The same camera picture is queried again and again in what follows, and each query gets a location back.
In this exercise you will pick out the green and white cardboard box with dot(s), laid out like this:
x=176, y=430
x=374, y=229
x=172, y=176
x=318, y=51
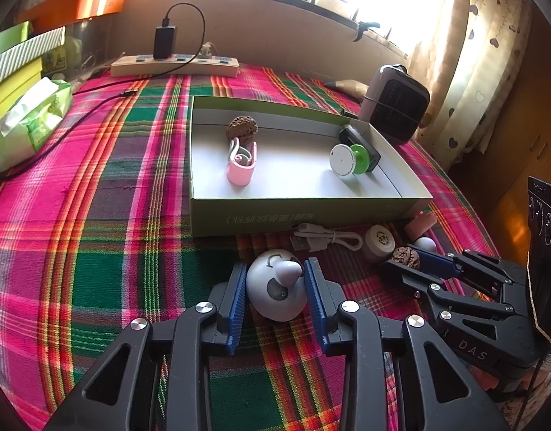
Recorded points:
x=257, y=175

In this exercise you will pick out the orange box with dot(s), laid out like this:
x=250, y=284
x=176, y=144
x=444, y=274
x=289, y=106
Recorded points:
x=78, y=4

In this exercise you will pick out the pink clip device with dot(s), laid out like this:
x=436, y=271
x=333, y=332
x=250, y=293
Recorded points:
x=242, y=166

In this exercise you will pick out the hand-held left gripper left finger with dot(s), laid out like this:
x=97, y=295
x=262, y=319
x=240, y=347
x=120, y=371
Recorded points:
x=237, y=309

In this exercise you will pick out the green lid box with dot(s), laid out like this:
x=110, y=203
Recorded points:
x=8, y=40

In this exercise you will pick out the white plug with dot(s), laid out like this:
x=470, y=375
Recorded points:
x=206, y=49

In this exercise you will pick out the beige cloth cone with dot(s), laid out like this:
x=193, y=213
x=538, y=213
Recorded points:
x=347, y=86

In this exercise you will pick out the brown wrinkled walnut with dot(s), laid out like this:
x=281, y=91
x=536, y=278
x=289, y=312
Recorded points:
x=405, y=258
x=242, y=128

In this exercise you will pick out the black rectangular device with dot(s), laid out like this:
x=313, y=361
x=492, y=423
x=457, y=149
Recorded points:
x=358, y=137

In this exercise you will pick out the white panda-shaped device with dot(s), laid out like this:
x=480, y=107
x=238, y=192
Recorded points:
x=275, y=287

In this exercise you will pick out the small white jar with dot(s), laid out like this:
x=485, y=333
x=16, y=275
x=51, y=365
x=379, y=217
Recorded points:
x=378, y=242

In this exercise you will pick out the green printed bag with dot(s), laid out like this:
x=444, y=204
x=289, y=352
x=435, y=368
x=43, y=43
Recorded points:
x=55, y=58

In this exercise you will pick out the green and white spool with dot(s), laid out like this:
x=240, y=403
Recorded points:
x=349, y=159

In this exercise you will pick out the heart print curtain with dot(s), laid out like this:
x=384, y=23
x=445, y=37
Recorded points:
x=482, y=54

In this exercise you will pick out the striped white green box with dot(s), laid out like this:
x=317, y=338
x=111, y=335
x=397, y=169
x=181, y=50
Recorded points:
x=28, y=54

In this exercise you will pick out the white ball massager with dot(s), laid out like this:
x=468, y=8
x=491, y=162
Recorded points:
x=424, y=243

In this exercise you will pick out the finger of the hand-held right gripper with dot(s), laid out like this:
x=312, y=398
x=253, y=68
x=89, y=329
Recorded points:
x=435, y=262
x=464, y=312

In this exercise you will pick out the black charger adapter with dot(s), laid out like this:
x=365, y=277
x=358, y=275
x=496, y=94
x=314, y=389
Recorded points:
x=164, y=42

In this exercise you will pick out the white power strip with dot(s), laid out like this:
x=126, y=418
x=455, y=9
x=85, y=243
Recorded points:
x=176, y=65

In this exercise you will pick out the wooden cabinet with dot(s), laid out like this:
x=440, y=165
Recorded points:
x=518, y=143

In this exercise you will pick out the green wet wipes pack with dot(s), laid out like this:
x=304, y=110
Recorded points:
x=28, y=116

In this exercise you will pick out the grey space heater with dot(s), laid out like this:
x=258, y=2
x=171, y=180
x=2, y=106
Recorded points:
x=394, y=103

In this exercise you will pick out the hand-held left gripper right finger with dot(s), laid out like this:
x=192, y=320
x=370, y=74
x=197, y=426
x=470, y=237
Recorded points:
x=316, y=309

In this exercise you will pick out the pink small cylinder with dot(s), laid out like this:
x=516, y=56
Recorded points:
x=419, y=223

